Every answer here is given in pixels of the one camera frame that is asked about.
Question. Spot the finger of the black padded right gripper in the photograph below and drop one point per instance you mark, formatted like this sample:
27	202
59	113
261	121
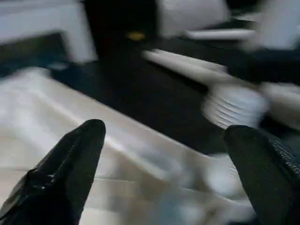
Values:
262	65

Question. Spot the white plastic table leg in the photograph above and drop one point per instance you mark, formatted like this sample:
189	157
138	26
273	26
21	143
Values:
220	34
234	105
187	65

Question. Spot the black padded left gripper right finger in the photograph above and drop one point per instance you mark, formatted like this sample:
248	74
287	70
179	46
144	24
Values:
272	178

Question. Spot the white plastic bag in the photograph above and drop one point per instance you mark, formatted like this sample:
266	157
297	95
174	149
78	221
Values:
192	16

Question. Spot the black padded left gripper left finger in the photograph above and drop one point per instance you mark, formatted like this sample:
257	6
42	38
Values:
56	183

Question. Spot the black work mat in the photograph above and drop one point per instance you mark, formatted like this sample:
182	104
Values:
140	93

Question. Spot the white cabinet with glass doors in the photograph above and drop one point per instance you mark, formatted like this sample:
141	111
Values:
42	23

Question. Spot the small yellow label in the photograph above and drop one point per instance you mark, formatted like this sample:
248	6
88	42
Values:
136	35

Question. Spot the white plastic table top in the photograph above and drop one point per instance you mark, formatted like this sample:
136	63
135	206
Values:
70	117

